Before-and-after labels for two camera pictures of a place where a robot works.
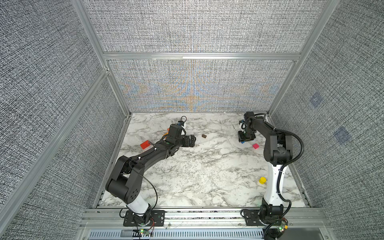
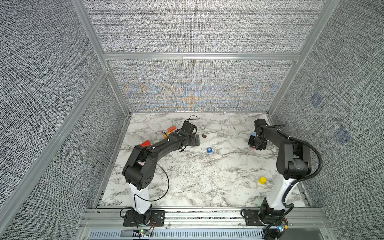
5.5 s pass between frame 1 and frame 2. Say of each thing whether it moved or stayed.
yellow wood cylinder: stayed
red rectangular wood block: stayed
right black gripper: moved
